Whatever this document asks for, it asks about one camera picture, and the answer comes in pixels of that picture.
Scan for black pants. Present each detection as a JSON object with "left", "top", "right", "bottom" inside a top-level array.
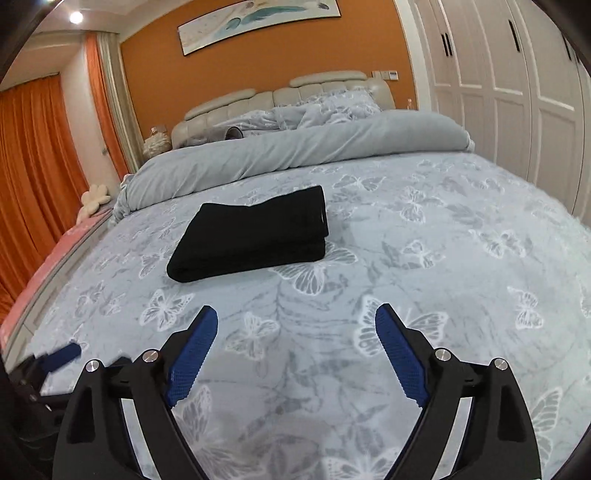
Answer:
[{"left": 166, "top": 185, "right": 331, "bottom": 283}]

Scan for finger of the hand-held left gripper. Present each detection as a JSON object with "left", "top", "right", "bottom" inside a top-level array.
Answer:
[{"left": 28, "top": 342, "right": 83, "bottom": 376}]

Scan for white wardrobe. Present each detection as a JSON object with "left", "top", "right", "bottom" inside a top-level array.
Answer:
[{"left": 411, "top": 0, "right": 591, "bottom": 217}]

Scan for orange curtain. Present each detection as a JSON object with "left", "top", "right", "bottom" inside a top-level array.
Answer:
[
  {"left": 0, "top": 76, "right": 90, "bottom": 319},
  {"left": 85, "top": 34, "right": 132, "bottom": 178}
]

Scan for pink blanket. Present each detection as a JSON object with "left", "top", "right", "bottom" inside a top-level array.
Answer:
[{"left": 0, "top": 215, "right": 116, "bottom": 333}]

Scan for beige padded headboard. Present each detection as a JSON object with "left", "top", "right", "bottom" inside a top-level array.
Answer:
[{"left": 171, "top": 70, "right": 395, "bottom": 149}]

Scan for cream flower plush toy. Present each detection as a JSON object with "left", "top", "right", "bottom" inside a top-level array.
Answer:
[{"left": 81, "top": 184, "right": 112, "bottom": 217}]

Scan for white fluffy decoration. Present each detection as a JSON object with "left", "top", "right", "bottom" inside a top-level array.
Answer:
[{"left": 142, "top": 129, "right": 172, "bottom": 160}]

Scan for bed with butterfly print sheet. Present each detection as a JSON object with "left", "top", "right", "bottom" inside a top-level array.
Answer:
[{"left": 0, "top": 148, "right": 591, "bottom": 480}]

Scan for butterfly print pillow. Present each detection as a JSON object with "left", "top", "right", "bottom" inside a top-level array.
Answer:
[{"left": 240, "top": 89, "right": 382, "bottom": 134}]

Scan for feather wall painting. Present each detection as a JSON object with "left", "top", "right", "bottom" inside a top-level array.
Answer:
[{"left": 178, "top": 0, "right": 341, "bottom": 57}]

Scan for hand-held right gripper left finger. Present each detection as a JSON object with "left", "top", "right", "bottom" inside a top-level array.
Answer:
[{"left": 53, "top": 305, "right": 219, "bottom": 480}]

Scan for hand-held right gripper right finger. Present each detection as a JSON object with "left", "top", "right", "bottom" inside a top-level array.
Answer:
[{"left": 375, "top": 303, "right": 542, "bottom": 480}]

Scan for grey duvet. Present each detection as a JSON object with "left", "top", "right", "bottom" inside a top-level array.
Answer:
[{"left": 113, "top": 111, "right": 476, "bottom": 220}]

